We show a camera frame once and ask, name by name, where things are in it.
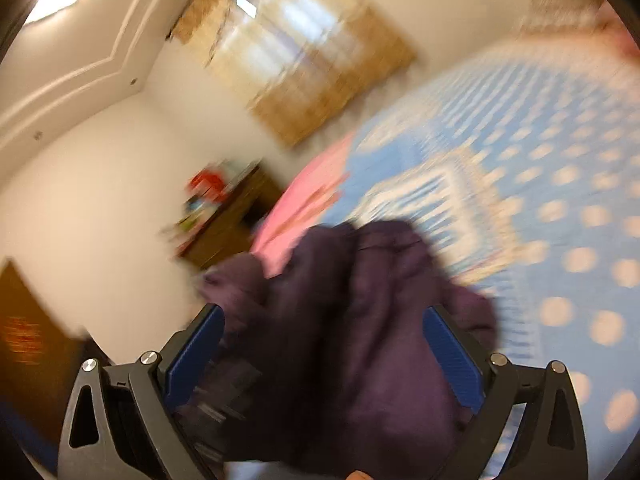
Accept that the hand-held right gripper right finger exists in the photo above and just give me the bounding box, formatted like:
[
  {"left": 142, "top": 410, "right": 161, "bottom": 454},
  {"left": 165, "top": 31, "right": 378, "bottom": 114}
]
[{"left": 423, "top": 305, "right": 589, "bottom": 480}]

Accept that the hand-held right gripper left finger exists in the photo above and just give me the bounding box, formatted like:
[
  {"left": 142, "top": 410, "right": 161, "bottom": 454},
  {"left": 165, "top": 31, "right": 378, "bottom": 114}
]
[{"left": 57, "top": 304, "right": 226, "bottom": 480}]

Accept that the purple padded jacket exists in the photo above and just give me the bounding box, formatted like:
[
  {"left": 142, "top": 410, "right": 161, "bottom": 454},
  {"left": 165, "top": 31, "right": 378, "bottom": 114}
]
[{"left": 175, "top": 220, "right": 501, "bottom": 480}]

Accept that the wooden cabinet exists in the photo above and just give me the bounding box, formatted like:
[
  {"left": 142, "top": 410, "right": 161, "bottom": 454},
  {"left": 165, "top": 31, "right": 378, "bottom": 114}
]
[{"left": 175, "top": 162, "right": 287, "bottom": 271}]

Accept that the wooden door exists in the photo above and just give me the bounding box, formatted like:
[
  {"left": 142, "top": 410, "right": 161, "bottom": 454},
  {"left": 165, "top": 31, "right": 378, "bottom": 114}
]
[{"left": 0, "top": 257, "right": 112, "bottom": 456}]

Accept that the red box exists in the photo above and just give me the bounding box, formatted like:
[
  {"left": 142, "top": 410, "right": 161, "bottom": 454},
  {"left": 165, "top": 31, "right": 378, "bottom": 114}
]
[{"left": 187, "top": 169, "right": 227, "bottom": 199}]

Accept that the pink fleece blanket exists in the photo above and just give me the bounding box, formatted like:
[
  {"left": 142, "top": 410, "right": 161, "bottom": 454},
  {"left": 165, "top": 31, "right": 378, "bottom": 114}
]
[{"left": 250, "top": 132, "right": 357, "bottom": 279}]

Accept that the blue patterned bedsheet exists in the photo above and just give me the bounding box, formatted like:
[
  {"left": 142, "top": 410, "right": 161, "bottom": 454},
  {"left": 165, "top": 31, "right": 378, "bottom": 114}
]
[{"left": 320, "top": 50, "right": 640, "bottom": 480}]

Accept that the large beige patterned curtain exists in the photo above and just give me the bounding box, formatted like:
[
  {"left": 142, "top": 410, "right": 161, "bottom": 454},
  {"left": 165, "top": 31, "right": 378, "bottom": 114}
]
[{"left": 170, "top": 0, "right": 418, "bottom": 149}]

